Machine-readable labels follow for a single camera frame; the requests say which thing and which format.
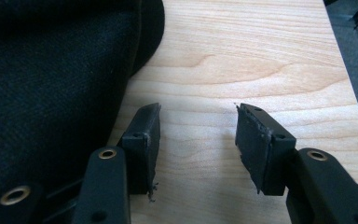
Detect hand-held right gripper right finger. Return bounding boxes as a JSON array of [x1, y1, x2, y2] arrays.
[[235, 103, 358, 224]]

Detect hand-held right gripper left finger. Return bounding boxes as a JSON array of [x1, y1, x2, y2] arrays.
[[73, 102, 162, 224]]

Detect black fabric cap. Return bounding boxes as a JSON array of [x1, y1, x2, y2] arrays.
[[0, 0, 166, 224]]

